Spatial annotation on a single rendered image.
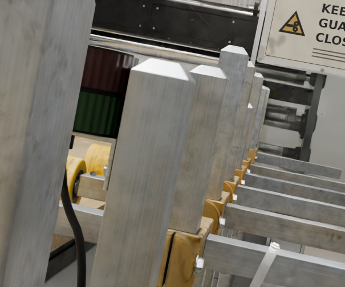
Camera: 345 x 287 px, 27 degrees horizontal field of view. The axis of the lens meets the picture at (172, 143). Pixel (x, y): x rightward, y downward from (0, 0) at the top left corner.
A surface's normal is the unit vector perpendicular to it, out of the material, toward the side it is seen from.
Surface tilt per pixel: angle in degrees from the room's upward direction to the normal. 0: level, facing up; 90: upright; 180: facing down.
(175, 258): 90
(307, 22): 90
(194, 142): 90
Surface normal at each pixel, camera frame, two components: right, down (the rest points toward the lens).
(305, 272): -0.15, 0.04
